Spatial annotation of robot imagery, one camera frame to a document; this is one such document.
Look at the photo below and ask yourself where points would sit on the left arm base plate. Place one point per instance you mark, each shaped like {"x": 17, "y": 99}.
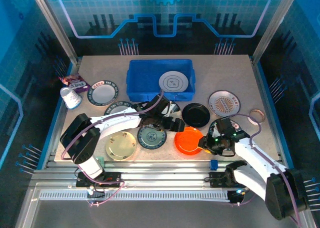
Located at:
{"x": 112, "y": 179}

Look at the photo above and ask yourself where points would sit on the blue green patterned plate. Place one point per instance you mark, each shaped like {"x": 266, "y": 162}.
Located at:
{"x": 151, "y": 137}

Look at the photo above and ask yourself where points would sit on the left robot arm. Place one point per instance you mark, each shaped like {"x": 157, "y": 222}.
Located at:
{"x": 115, "y": 122}

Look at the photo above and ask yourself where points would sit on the purple snack bag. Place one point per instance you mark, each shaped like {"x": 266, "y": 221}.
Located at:
{"x": 77, "y": 84}

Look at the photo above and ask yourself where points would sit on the white plate grey pattern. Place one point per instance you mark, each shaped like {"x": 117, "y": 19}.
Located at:
{"x": 173, "y": 81}

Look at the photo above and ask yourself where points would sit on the pale yellow floral plate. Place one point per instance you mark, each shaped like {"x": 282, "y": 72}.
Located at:
{"x": 121, "y": 146}

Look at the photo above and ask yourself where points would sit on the aluminium mounting rail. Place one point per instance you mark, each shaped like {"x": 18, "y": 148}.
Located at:
{"x": 162, "y": 174}

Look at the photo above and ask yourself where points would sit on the blue rail clamp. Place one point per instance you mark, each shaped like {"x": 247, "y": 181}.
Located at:
{"x": 214, "y": 164}

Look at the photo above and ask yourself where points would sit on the green block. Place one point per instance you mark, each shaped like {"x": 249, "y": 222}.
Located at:
{"x": 100, "y": 160}

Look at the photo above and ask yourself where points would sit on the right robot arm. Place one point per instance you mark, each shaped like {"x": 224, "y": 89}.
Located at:
{"x": 255, "y": 155}

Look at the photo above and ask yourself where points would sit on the aluminium frame post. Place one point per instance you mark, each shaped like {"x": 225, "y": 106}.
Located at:
{"x": 273, "y": 28}
{"x": 58, "y": 28}

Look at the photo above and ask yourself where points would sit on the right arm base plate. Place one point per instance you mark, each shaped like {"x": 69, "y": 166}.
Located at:
{"x": 216, "y": 179}

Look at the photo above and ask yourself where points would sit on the white plate orange sunburst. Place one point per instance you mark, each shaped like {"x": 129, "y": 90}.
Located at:
{"x": 224, "y": 102}

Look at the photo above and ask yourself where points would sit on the tape roll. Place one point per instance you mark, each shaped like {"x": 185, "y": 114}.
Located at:
{"x": 250, "y": 120}

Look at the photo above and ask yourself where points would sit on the blue plastic bin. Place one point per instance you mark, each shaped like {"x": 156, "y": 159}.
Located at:
{"x": 142, "y": 75}

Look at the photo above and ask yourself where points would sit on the black plate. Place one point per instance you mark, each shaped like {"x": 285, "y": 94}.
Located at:
{"x": 196, "y": 115}

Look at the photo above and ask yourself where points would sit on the white paper cup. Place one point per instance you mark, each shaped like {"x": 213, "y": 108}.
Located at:
{"x": 71, "y": 97}

